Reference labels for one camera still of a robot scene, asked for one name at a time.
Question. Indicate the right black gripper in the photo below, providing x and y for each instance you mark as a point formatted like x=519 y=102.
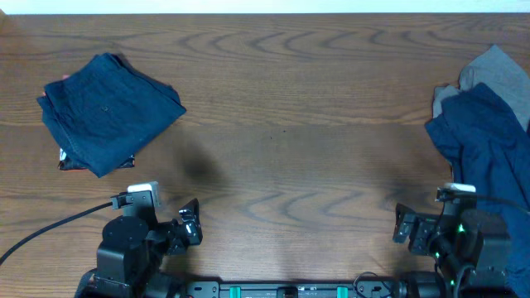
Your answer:
x=426 y=222

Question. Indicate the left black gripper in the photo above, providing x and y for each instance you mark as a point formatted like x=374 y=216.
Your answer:
x=182 y=231

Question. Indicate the dark blue denim shorts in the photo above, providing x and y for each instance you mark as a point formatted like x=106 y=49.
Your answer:
x=108 y=111

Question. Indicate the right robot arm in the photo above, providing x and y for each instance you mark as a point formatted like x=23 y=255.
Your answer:
x=470 y=248

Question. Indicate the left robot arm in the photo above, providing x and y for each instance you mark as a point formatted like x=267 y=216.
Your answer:
x=133 y=247

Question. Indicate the blue garment in pile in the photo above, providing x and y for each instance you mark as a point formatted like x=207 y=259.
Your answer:
x=480 y=136

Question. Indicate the folded black printed t-shirt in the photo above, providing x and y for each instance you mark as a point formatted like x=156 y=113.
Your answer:
x=69 y=163

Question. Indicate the grey garment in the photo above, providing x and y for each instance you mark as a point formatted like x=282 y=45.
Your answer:
x=501 y=74

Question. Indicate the folded red t-shirt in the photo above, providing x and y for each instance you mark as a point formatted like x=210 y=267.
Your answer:
x=64 y=76

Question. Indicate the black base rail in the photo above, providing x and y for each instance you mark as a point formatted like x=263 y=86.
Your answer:
x=367 y=284

